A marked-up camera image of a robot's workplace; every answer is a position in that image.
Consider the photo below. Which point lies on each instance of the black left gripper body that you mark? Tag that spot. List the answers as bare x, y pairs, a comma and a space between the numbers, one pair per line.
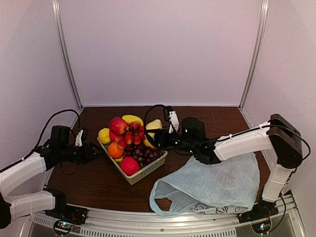
80, 156

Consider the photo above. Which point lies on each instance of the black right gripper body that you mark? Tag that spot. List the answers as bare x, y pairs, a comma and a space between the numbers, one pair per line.
167, 143

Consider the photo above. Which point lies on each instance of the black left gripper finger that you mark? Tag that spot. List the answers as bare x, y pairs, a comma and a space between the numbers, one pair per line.
94, 155
96, 147

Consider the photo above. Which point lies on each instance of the pale yellow wrinkled fruit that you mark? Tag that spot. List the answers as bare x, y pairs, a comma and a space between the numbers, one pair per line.
156, 124

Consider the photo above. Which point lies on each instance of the red lychee bunch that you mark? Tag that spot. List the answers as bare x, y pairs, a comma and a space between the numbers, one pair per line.
134, 134

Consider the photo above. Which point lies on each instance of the dark red fruit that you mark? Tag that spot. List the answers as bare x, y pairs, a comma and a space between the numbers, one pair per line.
118, 126

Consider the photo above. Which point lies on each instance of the beige perforated plastic basket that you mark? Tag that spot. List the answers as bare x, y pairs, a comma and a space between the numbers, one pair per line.
143, 172

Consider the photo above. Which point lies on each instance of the light blue plastic bag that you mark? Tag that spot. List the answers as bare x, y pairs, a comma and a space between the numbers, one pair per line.
229, 187

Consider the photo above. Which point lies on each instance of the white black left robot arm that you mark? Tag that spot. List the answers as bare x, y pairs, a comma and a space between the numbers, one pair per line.
55, 151

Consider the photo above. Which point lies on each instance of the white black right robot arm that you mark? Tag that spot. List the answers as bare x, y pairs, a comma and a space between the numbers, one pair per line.
276, 134

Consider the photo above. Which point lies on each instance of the orange fruit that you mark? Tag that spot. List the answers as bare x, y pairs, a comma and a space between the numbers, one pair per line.
114, 151

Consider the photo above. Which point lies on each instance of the pink red round fruit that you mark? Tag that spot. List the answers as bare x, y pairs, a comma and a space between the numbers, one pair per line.
129, 166

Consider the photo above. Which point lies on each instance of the long yellow fruit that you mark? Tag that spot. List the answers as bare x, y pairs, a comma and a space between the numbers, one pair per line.
132, 118

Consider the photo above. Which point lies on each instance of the large yellow lemon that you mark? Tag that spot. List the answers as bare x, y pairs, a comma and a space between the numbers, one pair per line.
104, 136

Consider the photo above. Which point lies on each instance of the dark purple grape bunch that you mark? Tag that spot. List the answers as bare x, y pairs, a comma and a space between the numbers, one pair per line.
142, 154

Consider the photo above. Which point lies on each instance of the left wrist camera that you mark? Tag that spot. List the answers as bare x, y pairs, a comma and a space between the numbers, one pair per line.
81, 137

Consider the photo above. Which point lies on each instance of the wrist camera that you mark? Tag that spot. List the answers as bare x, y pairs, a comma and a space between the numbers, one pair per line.
171, 117
81, 137

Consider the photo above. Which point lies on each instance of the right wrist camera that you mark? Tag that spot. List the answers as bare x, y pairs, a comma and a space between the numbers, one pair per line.
171, 117

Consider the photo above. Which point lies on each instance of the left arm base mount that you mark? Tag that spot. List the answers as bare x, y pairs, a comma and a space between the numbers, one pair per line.
67, 216

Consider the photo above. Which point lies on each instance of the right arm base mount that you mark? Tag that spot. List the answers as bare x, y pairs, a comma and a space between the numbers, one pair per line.
260, 216

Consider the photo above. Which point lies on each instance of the left aluminium frame post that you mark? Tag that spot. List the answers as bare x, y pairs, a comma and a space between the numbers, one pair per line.
64, 52

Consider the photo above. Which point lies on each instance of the aluminium frame post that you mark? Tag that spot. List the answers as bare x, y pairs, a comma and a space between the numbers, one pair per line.
64, 52
262, 23

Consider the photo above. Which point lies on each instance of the front aluminium rail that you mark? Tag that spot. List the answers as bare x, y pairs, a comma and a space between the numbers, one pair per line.
109, 223

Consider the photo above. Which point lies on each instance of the right aluminium frame post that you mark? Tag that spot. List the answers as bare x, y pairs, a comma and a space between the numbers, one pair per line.
262, 23

